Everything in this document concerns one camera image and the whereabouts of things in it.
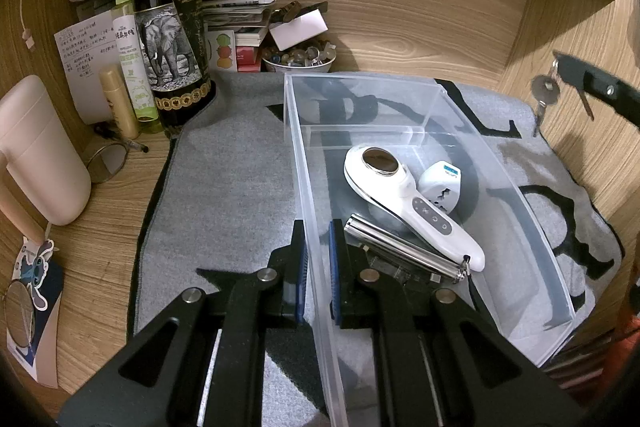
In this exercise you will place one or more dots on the black pen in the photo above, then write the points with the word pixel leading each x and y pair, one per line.
pixel 132 146

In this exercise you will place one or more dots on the grey mat with black letters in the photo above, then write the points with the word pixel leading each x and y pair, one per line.
pixel 230 197

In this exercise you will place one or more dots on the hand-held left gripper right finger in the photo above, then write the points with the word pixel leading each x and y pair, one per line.
pixel 335 274

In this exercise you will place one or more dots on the small round mirror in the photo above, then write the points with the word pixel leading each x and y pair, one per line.
pixel 106 164

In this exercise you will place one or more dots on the white handheld massager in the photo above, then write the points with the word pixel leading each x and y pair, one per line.
pixel 430 219

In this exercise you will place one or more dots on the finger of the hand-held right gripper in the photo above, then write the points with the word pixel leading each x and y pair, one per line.
pixel 580 73

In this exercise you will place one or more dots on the brown trinket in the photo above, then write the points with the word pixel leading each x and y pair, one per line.
pixel 291 11

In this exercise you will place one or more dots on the fruit sticker card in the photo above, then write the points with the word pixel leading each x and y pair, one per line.
pixel 225 51

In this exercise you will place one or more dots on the clear plastic storage box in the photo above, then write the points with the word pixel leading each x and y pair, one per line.
pixel 425 307

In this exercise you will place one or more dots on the red box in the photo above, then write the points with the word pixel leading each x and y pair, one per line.
pixel 248 59

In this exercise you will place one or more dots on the blue and white card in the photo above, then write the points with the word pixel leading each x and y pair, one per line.
pixel 46 352

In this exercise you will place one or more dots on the blank white card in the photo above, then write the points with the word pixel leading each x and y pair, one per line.
pixel 299 31

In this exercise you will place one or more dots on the white travel adapter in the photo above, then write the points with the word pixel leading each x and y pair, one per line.
pixel 445 189

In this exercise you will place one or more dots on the bowl of polished stones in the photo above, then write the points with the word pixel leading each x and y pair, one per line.
pixel 299 62

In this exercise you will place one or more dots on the orange cloth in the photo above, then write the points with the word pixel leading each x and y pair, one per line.
pixel 630 332

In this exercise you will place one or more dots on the green spray bottle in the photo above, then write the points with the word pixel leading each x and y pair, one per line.
pixel 132 62

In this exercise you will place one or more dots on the blue cartoon sticker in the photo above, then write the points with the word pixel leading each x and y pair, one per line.
pixel 36 267

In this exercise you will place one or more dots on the stack of books and papers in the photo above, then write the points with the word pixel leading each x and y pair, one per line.
pixel 237 13

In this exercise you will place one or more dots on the gold tube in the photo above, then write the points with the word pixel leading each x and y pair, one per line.
pixel 119 104

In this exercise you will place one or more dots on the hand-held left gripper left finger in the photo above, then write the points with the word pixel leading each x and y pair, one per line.
pixel 300 274

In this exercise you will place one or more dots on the handwritten white paper note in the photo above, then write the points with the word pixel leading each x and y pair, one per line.
pixel 80 57

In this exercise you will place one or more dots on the bunch of keys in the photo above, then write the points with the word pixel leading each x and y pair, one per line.
pixel 544 89

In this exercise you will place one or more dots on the cream hair dryer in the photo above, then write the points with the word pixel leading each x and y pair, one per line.
pixel 37 147

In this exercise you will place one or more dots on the round pocket mirror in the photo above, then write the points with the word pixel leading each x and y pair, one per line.
pixel 20 317

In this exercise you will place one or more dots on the silver bar with clear case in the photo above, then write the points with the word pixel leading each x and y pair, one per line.
pixel 400 243

